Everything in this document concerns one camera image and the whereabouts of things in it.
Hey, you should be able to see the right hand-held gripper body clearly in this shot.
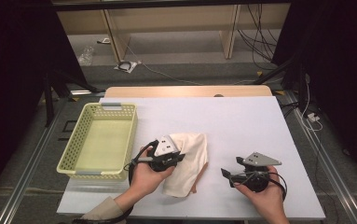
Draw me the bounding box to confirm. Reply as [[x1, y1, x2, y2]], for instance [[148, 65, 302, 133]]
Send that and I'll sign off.
[[242, 151, 282, 192]]

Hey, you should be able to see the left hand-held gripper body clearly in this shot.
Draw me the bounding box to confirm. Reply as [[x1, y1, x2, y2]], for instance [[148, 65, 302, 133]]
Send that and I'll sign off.
[[149, 134, 180, 173]]

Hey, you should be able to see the cream baby bodysuit brown trim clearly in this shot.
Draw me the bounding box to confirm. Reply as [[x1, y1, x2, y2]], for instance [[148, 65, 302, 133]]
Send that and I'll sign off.
[[161, 133, 210, 199]]

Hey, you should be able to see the pale green perforated plastic basket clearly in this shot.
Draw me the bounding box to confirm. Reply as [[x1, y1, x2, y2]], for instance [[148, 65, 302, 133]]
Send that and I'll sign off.
[[56, 102, 139, 181]]

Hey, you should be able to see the person's left hand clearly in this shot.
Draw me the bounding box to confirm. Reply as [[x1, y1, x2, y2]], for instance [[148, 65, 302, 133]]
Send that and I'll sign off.
[[126, 147, 175, 203]]

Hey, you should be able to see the person's right hand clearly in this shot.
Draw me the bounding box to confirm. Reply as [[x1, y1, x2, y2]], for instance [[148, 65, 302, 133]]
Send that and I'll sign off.
[[234, 166, 290, 223]]

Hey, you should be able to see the white foam board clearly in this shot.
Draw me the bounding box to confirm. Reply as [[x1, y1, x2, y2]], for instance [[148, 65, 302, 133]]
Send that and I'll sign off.
[[56, 95, 327, 221]]

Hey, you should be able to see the white power adapter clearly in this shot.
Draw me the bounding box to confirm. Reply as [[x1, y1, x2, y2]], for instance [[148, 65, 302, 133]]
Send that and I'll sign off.
[[306, 112, 321, 123]]

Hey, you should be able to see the black tripod stand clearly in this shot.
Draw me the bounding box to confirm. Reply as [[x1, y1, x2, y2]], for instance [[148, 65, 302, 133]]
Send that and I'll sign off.
[[42, 69, 105, 127], [252, 55, 310, 110]]

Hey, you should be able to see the clear plastic bag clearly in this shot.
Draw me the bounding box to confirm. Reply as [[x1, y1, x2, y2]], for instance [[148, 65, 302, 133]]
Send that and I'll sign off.
[[76, 45, 96, 67]]

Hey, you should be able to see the black curtain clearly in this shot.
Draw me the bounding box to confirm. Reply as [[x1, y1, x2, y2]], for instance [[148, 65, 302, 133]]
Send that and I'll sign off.
[[272, 0, 357, 188], [0, 0, 87, 206]]

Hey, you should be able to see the black metal crossbar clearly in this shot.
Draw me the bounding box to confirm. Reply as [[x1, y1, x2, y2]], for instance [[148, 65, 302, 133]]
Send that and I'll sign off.
[[50, 0, 292, 12]]

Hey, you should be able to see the left hand-held gripper cable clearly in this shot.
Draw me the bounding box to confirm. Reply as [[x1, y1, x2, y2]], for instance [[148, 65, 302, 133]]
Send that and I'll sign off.
[[72, 139, 160, 224]]

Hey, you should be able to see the hand-held gripper cable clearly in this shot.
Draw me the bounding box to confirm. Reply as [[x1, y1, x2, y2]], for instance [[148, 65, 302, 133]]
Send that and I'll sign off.
[[230, 169, 289, 200], [72, 139, 160, 224]]

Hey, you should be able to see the right hand-held gripper cable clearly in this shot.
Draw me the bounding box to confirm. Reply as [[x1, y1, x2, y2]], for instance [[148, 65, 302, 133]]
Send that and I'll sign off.
[[230, 169, 289, 200]]

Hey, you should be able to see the thin white floor cable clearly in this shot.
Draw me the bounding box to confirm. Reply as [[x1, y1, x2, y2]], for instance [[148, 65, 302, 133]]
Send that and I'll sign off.
[[124, 43, 261, 87]]

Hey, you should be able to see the aluminium floor rail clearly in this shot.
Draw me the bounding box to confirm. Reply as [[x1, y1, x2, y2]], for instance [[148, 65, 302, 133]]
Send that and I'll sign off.
[[0, 102, 63, 224], [282, 91, 357, 224]]

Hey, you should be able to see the white adapter cable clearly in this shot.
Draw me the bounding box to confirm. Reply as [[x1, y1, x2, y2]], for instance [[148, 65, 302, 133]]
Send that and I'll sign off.
[[300, 74, 323, 132]]

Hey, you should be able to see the plastic packet with black cable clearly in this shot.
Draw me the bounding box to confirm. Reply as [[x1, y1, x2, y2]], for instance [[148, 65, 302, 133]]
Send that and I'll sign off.
[[114, 60, 138, 75]]

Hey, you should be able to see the bundle of black cables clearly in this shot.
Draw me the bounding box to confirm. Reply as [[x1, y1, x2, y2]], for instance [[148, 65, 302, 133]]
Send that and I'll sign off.
[[236, 3, 281, 71]]

